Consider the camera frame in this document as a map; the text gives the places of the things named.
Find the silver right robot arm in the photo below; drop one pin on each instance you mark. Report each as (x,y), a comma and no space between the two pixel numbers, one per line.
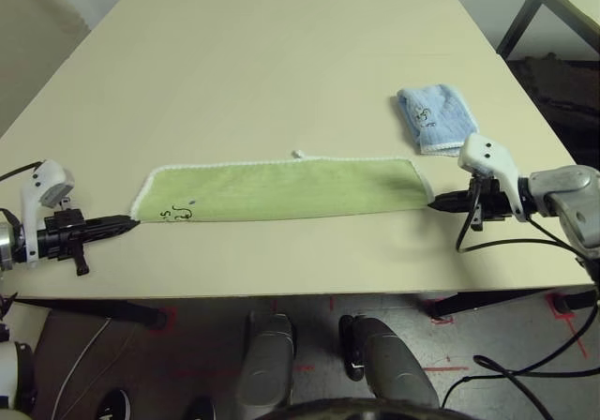
(567,199)

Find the green towel with white trim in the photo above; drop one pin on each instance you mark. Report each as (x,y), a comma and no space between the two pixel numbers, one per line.
(281,190)

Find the folded light blue towel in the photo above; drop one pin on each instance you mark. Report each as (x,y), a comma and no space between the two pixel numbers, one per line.
(436,115)

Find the side table with black frame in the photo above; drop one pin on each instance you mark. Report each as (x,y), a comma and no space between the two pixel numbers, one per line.
(567,3)

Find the black table leg bar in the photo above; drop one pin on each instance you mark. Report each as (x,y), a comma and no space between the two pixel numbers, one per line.
(473,302)
(94,308)

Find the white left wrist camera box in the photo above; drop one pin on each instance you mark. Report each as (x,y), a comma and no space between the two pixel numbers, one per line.
(40,181)

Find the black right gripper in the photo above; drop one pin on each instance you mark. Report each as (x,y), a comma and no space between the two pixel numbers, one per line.
(492,202)

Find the grey left robot leg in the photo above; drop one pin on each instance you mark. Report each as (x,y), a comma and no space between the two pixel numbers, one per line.
(267,364)

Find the beige fabric cover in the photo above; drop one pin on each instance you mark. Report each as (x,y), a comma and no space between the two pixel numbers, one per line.
(28,40)

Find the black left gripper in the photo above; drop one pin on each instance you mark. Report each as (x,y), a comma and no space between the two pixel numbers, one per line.
(61,237)

